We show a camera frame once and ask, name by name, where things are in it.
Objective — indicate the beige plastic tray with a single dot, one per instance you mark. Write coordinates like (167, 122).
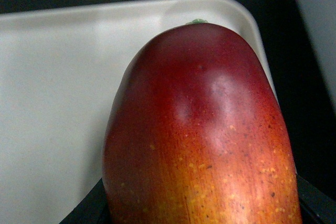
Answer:
(60, 70)

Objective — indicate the dark red yellow mango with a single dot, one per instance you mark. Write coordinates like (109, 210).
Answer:
(196, 135)

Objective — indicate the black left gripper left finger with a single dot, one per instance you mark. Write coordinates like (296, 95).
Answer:
(93, 209)

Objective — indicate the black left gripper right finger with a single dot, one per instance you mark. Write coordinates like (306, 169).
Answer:
(316, 207)

